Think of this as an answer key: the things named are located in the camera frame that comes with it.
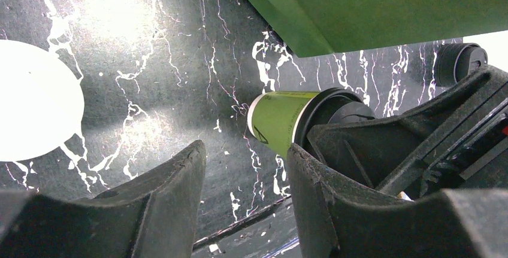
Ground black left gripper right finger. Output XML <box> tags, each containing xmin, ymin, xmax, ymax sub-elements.
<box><xmin>287</xmin><ymin>145</ymin><xmax>507</xmax><ymax>257</ymax></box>

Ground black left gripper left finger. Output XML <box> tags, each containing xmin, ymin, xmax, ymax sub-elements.
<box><xmin>1</xmin><ymin>140</ymin><xmax>206</xmax><ymax>257</ymax></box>

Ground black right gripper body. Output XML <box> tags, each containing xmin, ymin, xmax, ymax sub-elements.
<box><xmin>307</xmin><ymin>66</ymin><xmax>507</xmax><ymax>199</ymax></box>

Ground single black cup lid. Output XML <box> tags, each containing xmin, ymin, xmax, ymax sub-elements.
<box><xmin>293</xmin><ymin>87</ymin><xmax>375</xmax><ymax>148</ymax></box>

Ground green paper cup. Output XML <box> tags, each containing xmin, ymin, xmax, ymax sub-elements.
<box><xmin>247</xmin><ymin>91</ymin><xmax>319</xmax><ymax>158</ymax></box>

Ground green paper bag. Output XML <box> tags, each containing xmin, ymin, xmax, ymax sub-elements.
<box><xmin>248</xmin><ymin>0</ymin><xmax>507</xmax><ymax>57</ymax></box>

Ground stack of black cup lids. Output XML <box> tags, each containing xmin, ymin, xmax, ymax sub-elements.
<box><xmin>434</xmin><ymin>43</ymin><xmax>488</xmax><ymax>87</ymax></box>

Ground white cup lid stack front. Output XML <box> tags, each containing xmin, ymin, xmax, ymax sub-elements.
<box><xmin>1</xmin><ymin>40</ymin><xmax>84</xmax><ymax>161</ymax></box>

